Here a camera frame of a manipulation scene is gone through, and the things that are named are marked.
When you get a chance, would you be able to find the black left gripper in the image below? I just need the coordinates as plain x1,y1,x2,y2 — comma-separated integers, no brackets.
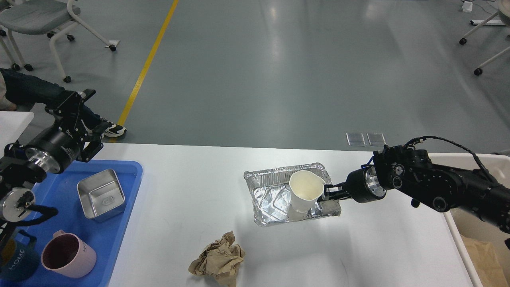
24,89,110,174

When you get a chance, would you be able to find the pink plastic mug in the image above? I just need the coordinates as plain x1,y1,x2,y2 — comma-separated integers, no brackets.
41,230,97,279

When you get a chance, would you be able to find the left floor socket plate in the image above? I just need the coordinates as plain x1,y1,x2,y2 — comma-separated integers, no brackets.
346,132,367,147

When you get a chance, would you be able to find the white side table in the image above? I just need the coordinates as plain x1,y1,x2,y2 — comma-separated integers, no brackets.
0,111,34,156

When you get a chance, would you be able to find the white plastic bin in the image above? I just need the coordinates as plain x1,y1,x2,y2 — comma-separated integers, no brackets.
430,153,510,287

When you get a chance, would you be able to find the person in dark trousers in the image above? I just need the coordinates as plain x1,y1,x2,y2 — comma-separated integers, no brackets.
0,68,126,138

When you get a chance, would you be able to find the white power adapter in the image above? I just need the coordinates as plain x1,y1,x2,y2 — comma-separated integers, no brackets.
461,0,473,13

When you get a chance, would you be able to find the right floor socket plate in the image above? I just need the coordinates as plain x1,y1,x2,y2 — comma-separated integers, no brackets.
367,132,386,146

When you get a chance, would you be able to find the white chair base right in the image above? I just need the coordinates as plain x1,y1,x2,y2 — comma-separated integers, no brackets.
458,0,510,76

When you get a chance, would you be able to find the grey office chair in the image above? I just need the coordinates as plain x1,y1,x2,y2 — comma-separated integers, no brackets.
0,0,118,83

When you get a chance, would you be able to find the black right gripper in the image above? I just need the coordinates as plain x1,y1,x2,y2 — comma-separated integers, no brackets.
322,167,387,203

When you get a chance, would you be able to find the stainless steel rectangular dish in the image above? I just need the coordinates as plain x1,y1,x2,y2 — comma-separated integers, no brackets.
77,169,126,222

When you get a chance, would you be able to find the floor socket plate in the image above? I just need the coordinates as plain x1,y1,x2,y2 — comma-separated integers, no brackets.
367,132,386,146
346,132,367,147

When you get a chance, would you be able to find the white paper cup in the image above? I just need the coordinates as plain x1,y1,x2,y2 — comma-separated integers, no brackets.
288,170,326,213

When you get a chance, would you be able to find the aluminium foil container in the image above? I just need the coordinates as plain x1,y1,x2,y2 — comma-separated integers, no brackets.
243,162,342,227

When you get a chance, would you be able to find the dark blue home mug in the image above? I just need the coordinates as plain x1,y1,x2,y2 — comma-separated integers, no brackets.
0,229,40,282

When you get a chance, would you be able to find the blue plastic tray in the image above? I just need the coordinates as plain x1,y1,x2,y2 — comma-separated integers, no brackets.
0,160,143,287

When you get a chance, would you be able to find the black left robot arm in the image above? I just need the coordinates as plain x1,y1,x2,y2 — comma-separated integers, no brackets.
1,89,108,248

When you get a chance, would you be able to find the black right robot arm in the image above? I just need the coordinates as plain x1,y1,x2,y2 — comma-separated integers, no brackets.
318,136,510,233

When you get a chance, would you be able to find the brown paper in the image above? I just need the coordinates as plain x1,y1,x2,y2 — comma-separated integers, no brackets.
188,230,245,287

